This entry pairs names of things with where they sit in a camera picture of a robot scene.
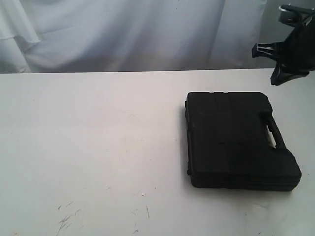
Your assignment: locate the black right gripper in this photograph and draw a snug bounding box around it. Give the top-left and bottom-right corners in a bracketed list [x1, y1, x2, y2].
[252, 4, 315, 86]

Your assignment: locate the black plastic tool case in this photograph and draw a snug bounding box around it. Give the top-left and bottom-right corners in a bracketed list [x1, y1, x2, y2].
[185, 92, 302, 191]

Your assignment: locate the white backdrop cloth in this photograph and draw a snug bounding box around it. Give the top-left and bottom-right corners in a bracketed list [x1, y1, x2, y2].
[0, 0, 315, 74]

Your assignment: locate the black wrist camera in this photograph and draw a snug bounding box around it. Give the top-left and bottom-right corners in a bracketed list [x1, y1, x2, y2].
[278, 4, 302, 27]

